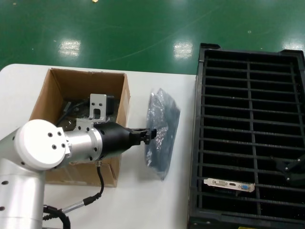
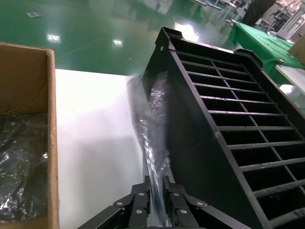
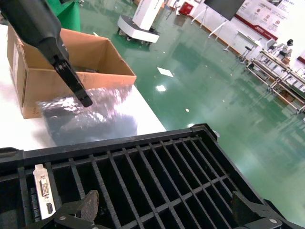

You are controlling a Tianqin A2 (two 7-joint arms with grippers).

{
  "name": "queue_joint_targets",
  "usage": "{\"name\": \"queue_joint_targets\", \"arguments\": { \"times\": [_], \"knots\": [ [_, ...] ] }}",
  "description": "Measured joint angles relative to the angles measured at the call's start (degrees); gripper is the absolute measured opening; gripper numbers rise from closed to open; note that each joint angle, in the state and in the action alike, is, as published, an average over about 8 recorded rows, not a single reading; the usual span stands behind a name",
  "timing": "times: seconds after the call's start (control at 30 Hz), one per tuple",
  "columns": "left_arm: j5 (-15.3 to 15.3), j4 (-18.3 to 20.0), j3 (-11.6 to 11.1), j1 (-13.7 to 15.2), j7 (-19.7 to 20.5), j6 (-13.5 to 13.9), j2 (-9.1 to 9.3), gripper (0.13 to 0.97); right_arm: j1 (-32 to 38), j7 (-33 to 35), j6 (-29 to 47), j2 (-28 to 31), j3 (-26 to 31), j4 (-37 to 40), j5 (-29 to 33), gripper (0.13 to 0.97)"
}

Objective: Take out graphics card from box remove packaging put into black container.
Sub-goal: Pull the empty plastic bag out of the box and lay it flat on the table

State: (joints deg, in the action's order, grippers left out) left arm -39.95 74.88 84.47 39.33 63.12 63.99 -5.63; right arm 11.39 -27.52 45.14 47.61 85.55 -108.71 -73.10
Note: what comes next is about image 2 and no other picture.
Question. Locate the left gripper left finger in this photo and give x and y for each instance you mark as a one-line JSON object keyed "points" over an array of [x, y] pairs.
{"points": [[138, 207]]}

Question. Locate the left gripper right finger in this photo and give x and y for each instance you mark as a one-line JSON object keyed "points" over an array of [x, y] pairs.
{"points": [[181, 205]]}

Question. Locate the grey antistatic bag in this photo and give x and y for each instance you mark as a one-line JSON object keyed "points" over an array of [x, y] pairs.
{"points": [[152, 124]]}

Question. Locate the brown cardboard box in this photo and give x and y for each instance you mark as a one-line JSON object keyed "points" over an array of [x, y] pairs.
{"points": [[51, 119]]}

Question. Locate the bagged graphics card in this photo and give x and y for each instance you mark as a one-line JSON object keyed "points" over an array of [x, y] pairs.
{"points": [[21, 155]]}

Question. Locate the black slotted divider crate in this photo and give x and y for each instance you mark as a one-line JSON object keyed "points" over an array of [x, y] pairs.
{"points": [[190, 143]]}

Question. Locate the green cloth covered table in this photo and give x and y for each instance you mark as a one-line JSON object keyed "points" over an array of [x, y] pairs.
{"points": [[257, 40]]}

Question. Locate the tan cardboard carton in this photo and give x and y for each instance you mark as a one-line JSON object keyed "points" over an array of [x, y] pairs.
{"points": [[299, 48]]}

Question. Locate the person in black clothes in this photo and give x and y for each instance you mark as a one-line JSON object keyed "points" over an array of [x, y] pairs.
{"points": [[256, 12]]}

